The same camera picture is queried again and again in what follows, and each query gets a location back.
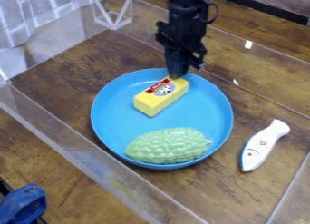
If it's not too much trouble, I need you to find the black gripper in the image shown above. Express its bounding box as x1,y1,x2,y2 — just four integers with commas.
155,0,219,79

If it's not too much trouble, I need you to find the green bumpy toy gourd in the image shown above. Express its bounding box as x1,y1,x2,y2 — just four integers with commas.
124,128,213,164

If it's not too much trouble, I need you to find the yellow toy butter block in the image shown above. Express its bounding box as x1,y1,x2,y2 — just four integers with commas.
133,77,188,117

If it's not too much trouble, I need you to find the blue round plate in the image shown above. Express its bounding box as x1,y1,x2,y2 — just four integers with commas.
89,68,233,170

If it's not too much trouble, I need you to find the white blue toy fish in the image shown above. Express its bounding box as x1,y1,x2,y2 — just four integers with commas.
239,119,291,172

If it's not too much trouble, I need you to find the blue clamp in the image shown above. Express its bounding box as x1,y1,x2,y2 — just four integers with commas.
0,183,46,224

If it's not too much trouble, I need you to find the clear acrylic enclosure wall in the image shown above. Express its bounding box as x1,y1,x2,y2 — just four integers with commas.
0,0,310,224

